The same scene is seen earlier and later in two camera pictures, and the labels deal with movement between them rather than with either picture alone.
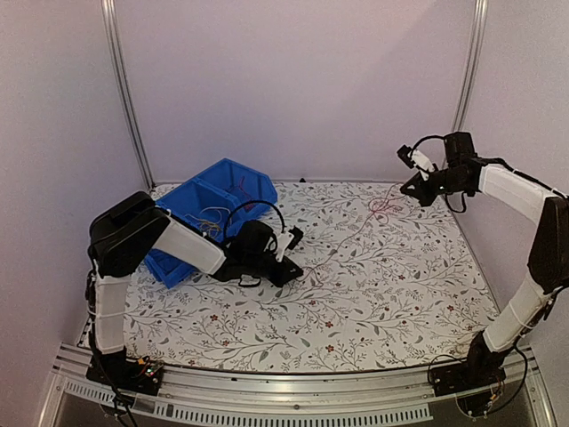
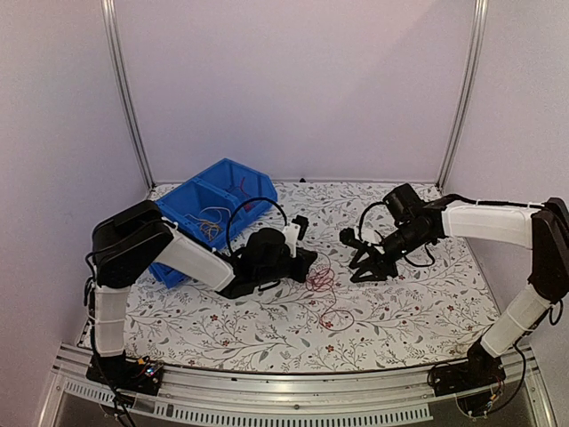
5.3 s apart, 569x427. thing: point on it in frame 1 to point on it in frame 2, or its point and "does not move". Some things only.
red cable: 248,206 does not move
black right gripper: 420,193 to 386,266
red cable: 375,206 to 320,278
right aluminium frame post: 472,68 does not move
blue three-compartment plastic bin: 226,194 does not move
